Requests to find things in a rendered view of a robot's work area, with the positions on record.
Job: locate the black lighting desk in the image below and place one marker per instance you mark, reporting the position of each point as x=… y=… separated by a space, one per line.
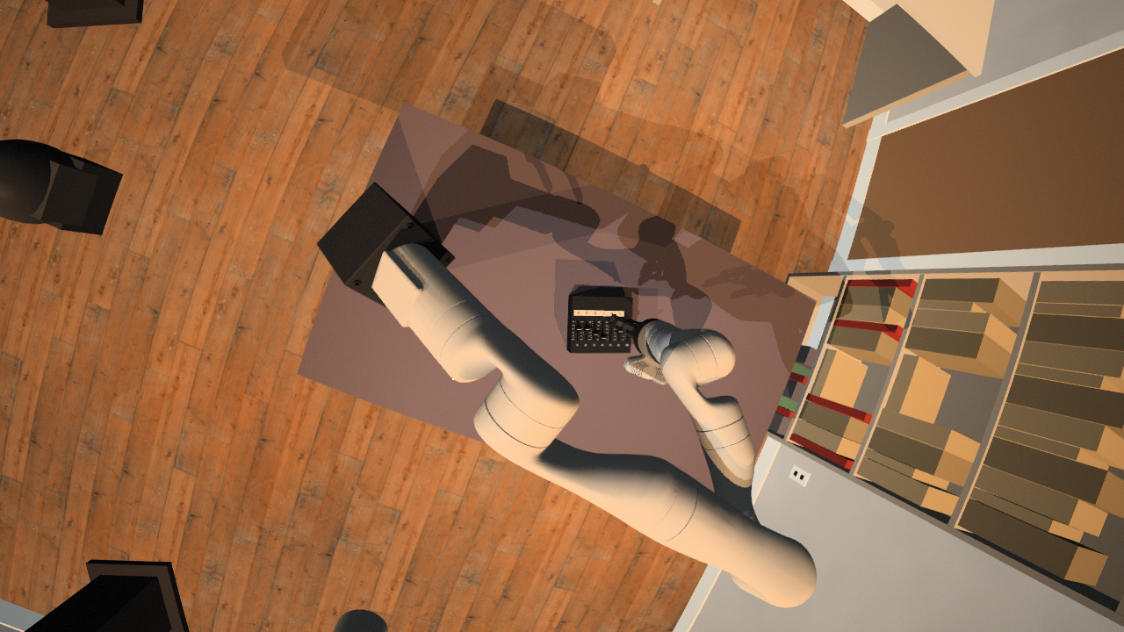
x=587 y=326

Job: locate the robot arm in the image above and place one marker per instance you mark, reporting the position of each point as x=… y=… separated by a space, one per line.
x=532 y=402

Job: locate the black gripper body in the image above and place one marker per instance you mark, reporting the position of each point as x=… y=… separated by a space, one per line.
x=636 y=330

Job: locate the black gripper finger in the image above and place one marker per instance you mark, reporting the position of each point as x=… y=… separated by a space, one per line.
x=619 y=324

